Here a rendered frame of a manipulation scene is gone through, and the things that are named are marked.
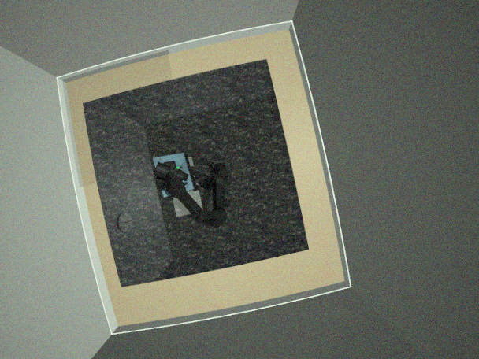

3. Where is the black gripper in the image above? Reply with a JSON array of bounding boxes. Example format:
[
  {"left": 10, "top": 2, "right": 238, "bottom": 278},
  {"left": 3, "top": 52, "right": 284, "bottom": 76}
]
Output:
[{"left": 163, "top": 161, "right": 176, "bottom": 170}]

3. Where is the blue-grey switch panel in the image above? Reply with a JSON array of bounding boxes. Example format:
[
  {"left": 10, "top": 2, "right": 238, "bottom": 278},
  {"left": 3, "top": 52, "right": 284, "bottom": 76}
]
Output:
[{"left": 152, "top": 153, "right": 194, "bottom": 198}]

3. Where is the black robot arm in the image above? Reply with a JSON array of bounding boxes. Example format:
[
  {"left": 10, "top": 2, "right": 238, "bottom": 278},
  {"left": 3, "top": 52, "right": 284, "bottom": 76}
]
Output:
[{"left": 154, "top": 162, "right": 228, "bottom": 228}]

